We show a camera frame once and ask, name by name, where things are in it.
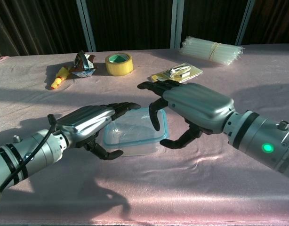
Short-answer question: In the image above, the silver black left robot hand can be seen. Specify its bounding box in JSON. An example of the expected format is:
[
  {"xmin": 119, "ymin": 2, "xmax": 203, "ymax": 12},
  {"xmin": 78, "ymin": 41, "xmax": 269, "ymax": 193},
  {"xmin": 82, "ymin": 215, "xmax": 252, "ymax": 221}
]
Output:
[{"xmin": 56, "ymin": 102, "xmax": 141, "ymax": 161}]

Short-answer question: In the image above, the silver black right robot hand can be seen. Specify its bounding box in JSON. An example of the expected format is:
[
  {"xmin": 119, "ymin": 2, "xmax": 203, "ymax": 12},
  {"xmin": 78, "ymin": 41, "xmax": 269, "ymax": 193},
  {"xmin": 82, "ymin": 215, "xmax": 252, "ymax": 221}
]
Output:
[{"xmin": 136, "ymin": 79, "xmax": 235, "ymax": 150}]

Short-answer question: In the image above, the yellow blister pack with tool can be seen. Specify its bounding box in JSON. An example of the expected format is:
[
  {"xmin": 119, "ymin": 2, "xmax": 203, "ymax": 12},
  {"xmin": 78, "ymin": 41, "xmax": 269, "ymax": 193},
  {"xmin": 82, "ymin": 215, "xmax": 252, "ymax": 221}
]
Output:
[{"xmin": 150, "ymin": 62, "xmax": 204, "ymax": 83}]

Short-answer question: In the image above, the yellow rubber chicken toy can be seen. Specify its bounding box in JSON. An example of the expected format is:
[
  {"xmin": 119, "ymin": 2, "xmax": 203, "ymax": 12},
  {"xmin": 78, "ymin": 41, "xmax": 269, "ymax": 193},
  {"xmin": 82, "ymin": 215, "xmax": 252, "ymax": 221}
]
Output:
[{"xmin": 49, "ymin": 66, "xmax": 73, "ymax": 90}]

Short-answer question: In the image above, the crumpled brown snack wrapper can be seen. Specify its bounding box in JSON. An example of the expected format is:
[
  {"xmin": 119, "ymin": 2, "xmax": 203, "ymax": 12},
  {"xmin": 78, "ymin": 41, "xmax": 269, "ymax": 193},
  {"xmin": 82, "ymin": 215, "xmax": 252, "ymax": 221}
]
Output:
[{"xmin": 70, "ymin": 49, "xmax": 98, "ymax": 79}]

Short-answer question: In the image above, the bundle of clear plastic sticks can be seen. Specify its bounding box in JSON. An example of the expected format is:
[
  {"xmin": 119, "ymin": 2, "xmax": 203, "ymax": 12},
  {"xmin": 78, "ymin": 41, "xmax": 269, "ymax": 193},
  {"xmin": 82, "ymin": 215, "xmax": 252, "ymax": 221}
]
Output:
[{"xmin": 179, "ymin": 36, "xmax": 245, "ymax": 66}]

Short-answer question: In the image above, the yellow rubber band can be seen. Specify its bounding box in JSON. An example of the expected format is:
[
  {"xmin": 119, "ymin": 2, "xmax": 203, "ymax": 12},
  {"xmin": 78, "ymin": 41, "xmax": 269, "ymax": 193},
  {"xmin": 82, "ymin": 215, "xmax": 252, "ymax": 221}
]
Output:
[{"xmin": 209, "ymin": 42, "xmax": 223, "ymax": 63}]

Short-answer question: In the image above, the yellow packing tape roll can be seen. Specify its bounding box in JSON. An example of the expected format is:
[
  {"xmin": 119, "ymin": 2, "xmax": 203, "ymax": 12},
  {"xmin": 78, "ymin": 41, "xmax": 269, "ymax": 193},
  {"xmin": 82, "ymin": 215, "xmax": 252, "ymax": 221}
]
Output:
[{"xmin": 104, "ymin": 52, "xmax": 134, "ymax": 77}]

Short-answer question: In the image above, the pink foam table cover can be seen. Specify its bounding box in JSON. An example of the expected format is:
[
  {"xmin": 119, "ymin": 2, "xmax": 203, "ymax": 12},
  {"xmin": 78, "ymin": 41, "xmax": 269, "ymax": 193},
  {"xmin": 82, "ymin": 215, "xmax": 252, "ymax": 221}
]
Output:
[{"xmin": 0, "ymin": 43, "xmax": 289, "ymax": 226}]

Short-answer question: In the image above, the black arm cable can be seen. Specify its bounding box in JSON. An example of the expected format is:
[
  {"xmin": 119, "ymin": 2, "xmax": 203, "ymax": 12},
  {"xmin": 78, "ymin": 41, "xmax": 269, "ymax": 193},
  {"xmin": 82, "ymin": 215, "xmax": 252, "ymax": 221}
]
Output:
[{"xmin": 0, "ymin": 113, "xmax": 59, "ymax": 199}]

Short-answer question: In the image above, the grey metal frame post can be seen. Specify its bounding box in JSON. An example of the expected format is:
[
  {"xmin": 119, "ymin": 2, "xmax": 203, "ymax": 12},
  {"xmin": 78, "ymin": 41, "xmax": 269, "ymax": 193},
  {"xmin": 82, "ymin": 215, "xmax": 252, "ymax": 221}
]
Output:
[
  {"xmin": 170, "ymin": 0, "xmax": 185, "ymax": 49},
  {"xmin": 234, "ymin": 0, "xmax": 256, "ymax": 46},
  {"xmin": 76, "ymin": 0, "xmax": 97, "ymax": 53}
]

